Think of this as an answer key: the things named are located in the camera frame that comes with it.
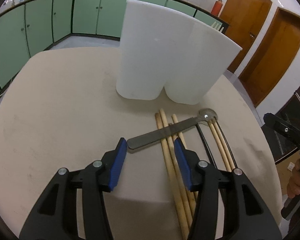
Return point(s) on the cream plastic fork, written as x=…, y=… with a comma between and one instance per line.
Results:
x=217, y=26

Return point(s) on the metal spoon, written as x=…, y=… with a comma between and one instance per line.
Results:
x=205, y=115

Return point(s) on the orange thermos bottle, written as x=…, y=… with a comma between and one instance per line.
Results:
x=217, y=8

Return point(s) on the person right hand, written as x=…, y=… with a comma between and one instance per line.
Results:
x=293, y=186

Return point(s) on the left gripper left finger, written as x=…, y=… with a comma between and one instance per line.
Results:
x=54, y=215

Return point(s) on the bamboo chopstick red handle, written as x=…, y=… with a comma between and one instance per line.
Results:
x=222, y=146

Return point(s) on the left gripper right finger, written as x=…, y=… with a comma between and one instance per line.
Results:
x=246, y=216

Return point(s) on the wooden door near counter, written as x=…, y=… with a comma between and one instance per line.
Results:
x=245, y=19

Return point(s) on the bamboo chopstick plain tip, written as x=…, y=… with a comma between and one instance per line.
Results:
x=175, y=189

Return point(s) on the black chopstick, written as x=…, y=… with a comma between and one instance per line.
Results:
x=206, y=146

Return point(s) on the green lower kitchen cabinets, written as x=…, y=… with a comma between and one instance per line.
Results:
x=37, y=25

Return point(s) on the white two-compartment utensil holder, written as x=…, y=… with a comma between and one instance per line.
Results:
x=164, y=50

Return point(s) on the dark chopstick red handle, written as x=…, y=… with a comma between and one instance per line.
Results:
x=228, y=146

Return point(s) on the bamboo chopstick red end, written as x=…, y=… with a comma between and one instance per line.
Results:
x=186, y=167

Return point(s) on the wooden door far right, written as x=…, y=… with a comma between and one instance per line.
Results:
x=273, y=56

